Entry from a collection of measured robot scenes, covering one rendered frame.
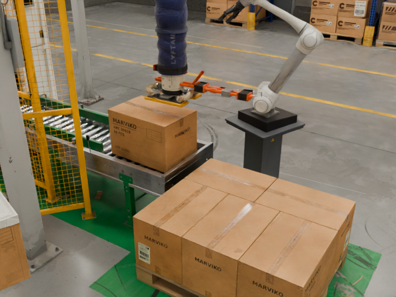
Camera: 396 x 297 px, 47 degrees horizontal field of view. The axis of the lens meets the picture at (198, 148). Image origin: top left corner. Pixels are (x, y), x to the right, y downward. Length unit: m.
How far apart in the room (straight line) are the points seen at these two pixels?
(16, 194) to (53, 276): 0.66
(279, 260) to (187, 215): 0.70
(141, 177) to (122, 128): 0.43
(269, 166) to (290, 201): 0.87
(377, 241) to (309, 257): 1.28
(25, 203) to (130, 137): 0.92
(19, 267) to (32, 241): 1.10
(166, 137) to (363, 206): 1.96
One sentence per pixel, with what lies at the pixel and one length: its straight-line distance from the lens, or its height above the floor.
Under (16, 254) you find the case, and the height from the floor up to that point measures 0.80.
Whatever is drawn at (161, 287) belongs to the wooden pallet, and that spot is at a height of 0.02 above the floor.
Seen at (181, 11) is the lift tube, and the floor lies 1.74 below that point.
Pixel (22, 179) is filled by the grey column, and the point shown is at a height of 0.70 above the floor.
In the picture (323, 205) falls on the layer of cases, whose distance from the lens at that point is 3.28.
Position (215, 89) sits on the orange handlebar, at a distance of 3.26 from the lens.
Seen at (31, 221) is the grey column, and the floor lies 0.34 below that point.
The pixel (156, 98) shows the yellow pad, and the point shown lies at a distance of 3.45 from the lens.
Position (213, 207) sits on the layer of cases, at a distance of 3.15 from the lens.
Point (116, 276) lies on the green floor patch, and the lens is 3.47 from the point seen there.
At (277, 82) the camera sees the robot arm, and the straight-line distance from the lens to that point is 3.62.
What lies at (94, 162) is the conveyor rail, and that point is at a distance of 3.86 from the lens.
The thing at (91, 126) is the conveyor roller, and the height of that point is 0.54.
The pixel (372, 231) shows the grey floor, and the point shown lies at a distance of 4.10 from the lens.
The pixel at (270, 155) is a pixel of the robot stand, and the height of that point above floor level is 0.47.
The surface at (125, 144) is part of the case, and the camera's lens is 3.74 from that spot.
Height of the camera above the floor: 2.31
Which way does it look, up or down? 27 degrees down
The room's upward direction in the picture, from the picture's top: straight up
